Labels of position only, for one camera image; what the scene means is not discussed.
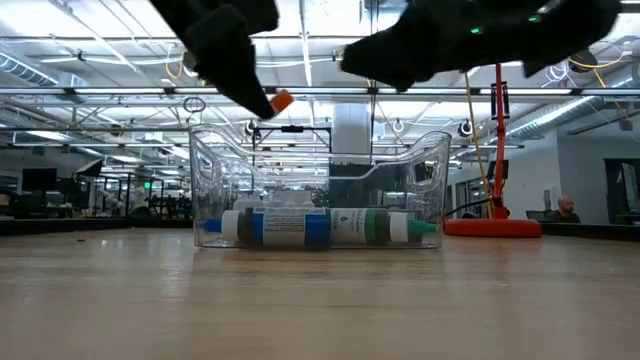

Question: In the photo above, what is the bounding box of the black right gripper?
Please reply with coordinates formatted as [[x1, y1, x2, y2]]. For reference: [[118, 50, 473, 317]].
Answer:
[[339, 0, 532, 94]]

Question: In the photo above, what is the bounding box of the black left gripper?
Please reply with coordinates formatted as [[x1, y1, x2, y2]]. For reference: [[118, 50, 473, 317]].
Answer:
[[149, 0, 281, 122]]

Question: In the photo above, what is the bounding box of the person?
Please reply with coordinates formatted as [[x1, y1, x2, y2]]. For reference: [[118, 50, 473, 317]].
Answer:
[[549, 194, 583, 225]]

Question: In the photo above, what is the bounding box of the large green food coloring bottle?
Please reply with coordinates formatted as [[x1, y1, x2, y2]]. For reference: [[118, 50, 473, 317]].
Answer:
[[328, 208, 438, 247]]

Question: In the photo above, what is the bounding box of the large blue food coloring bottle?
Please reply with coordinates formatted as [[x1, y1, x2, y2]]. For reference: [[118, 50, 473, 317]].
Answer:
[[201, 208, 332, 250]]

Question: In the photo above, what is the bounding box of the black monitor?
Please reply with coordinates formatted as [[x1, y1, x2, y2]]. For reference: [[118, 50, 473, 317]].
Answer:
[[21, 167, 58, 193]]

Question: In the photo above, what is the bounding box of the yellow hanging cable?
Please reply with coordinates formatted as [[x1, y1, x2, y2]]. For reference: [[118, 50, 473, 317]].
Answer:
[[461, 71, 494, 219]]

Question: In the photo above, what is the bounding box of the ceiling cable reel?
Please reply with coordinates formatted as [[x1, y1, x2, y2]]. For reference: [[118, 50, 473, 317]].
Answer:
[[569, 49, 599, 74]]

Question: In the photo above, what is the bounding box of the clear plastic bin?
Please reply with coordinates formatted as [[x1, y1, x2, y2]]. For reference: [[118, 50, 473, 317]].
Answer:
[[188, 123, 453, 251]]

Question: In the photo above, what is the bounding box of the red desk lamp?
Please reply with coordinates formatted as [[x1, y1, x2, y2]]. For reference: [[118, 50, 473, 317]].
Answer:
[[443, 61, 543, 240]]

